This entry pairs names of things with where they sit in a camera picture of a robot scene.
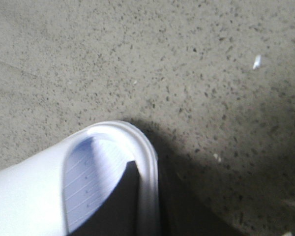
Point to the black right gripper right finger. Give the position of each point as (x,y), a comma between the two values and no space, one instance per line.
(182,213)

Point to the light blue slipper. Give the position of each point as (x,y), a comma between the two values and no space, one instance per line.
(57,190)

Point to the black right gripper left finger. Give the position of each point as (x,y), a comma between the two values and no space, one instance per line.
(117,216)

